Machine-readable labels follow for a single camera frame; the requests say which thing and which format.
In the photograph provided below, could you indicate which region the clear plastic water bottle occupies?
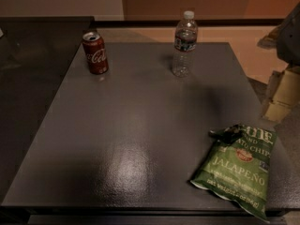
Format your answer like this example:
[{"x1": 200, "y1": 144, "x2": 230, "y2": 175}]
[{"x1": 172, "y1": 10, "x2": 198, "y2": 78}]

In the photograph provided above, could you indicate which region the green jalapeño chips bag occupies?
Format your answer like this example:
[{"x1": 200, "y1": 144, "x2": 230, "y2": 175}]
[{"x1": 190, "y1": 124, "x2": 277, "y2": 221}]

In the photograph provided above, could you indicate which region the red Coca-Cola can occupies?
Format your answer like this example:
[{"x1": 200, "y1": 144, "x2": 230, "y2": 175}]
[{"x1": 82, "y1": 31, "x2": 109, "y2": 75}]

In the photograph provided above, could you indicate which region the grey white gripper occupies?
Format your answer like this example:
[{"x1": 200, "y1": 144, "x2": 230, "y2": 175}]
[{"x1": 257, "y1": 3, "x2": 300, "y2": 123}]

